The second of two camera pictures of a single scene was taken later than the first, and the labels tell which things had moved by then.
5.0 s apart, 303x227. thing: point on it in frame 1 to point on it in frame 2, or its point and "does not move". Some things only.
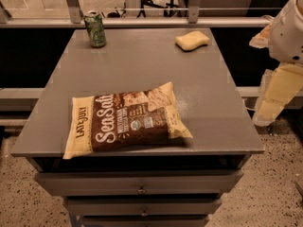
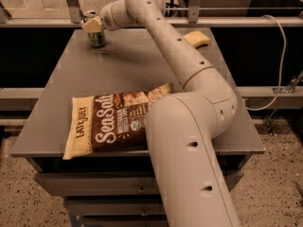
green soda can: x=95 y=25 does not move
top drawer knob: x=141 y=190 does not move
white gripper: x=288 y=37 to x=106 y=19
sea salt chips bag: x=119 y=119 does not move
